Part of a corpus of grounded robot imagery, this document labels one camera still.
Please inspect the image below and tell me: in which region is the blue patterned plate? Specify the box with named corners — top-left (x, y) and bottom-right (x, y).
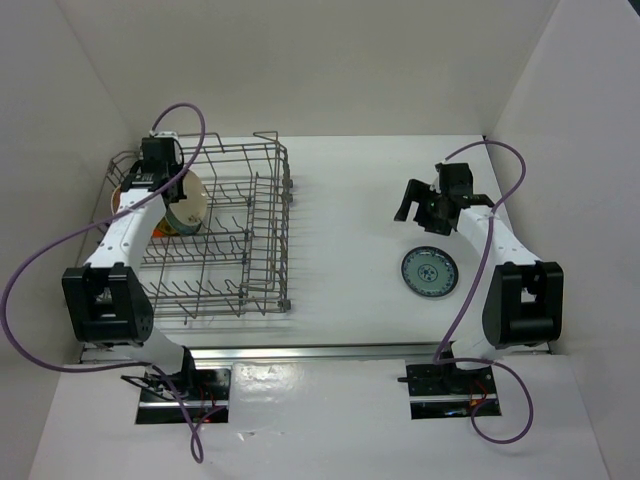
top-left (400, 246), bottom-right (459, 299)
top-left (160, 211), bottom-right (202, 236)

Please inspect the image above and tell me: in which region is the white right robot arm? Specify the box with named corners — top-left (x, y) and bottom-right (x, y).
top-left (394, 163), bottom-right (564, 393)

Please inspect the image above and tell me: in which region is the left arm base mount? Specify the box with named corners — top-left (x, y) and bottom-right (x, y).
top-left (120, 368), bottom-right (232, 425)

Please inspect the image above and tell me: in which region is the orange plastic plate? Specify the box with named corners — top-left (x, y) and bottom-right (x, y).
top-left (152, 222), bottom-right (175, 238)

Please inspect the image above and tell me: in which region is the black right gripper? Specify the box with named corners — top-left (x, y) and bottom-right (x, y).
top-left (395, 178), bottom-right (453, 236)

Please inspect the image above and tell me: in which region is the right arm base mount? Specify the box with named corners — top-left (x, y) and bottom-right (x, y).
top-left (397, 364), bottom-right (501, 420)

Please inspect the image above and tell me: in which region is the aluminium rail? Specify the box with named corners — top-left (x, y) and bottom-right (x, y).
top-left (192, 343), bottom-right (436, 366)

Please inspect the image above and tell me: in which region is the grey wire dish rack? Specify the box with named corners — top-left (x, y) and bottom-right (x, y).
top-left (75, 132), bottom-right (292, 330)

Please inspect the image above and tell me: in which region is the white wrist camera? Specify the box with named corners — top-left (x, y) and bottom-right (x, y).
top-left (149, 130), bottom-right (179, 141)
top-left (432, 162), bottom-right (446, 194)

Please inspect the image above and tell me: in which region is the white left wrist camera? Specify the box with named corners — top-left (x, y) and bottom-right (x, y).
top-left (149, 130), bottom-right (179, 141)

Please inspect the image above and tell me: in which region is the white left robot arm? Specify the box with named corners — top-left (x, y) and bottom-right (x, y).
top-left (62, 133), bottom-right (199, 400)

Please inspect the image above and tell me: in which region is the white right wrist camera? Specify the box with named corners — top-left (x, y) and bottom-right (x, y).
top-left (432, 162), bottom-right (446, 194)

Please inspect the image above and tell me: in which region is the cream plate with characters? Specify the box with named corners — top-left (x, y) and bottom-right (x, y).
top-left (110, 185), bottom-right (121, 215)

